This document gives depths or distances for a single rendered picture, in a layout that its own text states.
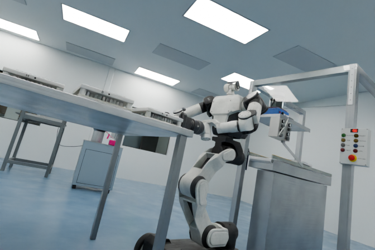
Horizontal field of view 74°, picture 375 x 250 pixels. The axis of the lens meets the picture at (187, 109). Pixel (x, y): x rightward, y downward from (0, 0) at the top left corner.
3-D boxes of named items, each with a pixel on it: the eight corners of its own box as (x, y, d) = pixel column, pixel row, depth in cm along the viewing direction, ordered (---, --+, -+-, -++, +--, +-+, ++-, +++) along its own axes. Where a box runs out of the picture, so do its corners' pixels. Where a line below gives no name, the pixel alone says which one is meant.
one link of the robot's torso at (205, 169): (181, 198, 166) (220, 156, 193) (200, 205, 153) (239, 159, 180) (172, 181, 161) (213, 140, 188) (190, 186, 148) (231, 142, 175)
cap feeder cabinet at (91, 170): (70, 188, 377) (84, 139, 394) (70, 182, 429) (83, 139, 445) (111, 194, 400) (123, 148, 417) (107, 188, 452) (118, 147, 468)
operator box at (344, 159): (366, 166, 166) (368, 128, 171) (339, 163, 179) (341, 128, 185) (369, 167, 169) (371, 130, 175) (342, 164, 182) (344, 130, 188)
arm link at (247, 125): (222, 138, 154) (254, 135, 148) (219, 124, 150) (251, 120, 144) (224, 129, 163) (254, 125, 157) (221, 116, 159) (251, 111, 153)
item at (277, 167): (272, 170, 235) (274, 159, 237) (248, 166, 257) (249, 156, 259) (331, 186, 310) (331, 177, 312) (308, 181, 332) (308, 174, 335)
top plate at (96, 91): (80, 87, 105) (81, 82, 106) (72, 94, 126) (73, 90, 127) (133, 104, 118) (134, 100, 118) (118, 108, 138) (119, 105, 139)
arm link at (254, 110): (260, 134, 149) (263, 115, 167) (256, 115, 144) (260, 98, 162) (241, 135, 154) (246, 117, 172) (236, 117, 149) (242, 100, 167)
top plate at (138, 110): (147, 110, 126) (148, 106, 126) (124, 111, 144) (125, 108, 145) (183, 122, 142) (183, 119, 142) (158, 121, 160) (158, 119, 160)
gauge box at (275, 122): (277, 136, 237) (280, 116, 241) (268, 136, 245) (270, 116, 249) (289, 141, 249) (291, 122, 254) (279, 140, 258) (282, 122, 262)
